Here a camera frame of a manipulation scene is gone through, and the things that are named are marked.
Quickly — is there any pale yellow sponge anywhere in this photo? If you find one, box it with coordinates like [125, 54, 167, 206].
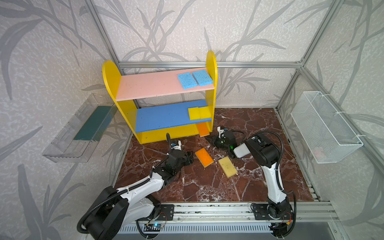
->
[218, 157, 238, 178]

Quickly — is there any orange sponge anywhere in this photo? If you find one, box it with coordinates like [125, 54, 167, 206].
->
[195, 148, 214, 168]
[196, 123, 210, 137]

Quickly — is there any blue sponge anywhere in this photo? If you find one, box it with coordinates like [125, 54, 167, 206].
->
[192, 70, 213, 87]
[177, 72, 198, 90]

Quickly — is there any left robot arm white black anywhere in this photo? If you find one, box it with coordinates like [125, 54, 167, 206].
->
[77, 149, 193, 240]

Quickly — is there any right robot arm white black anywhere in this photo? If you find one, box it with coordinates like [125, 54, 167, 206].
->
[211, 127, 297, 220]

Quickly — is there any yellow shelf with coloured boards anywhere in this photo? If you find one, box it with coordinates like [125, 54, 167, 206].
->
[102, 51, 218, 144]

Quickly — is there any green circuit board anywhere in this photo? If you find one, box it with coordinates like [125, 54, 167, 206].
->
[145, 222, 166, 232]

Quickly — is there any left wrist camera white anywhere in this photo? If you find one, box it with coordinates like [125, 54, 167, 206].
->
[171, 141, 182, 151]

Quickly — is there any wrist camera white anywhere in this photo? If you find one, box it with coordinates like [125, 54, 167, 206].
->
[171, 141, 182, 151]
[217, 127, 228, 139]

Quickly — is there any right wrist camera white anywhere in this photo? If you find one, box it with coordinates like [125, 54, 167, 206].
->
[217, 127, 228, 139]

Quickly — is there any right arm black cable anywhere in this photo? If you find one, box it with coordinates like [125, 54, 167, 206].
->
[230, 129, 298, 229]

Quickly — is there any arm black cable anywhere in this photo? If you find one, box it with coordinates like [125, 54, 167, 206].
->
[230, 129, 298, 229]
[76, 132, 175, 235]

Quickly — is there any white wire mesh basket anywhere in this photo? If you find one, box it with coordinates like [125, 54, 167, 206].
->
[291, 91, 364, 164]

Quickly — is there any clear acrylic wall bin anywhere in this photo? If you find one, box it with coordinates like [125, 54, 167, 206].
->
[43, 94, 118, 163]

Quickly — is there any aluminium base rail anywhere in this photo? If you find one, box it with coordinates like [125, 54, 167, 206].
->
[119, 201, 334, 224]

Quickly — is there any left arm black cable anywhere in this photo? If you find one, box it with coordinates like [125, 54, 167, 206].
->
[76, 132, 175, 235]

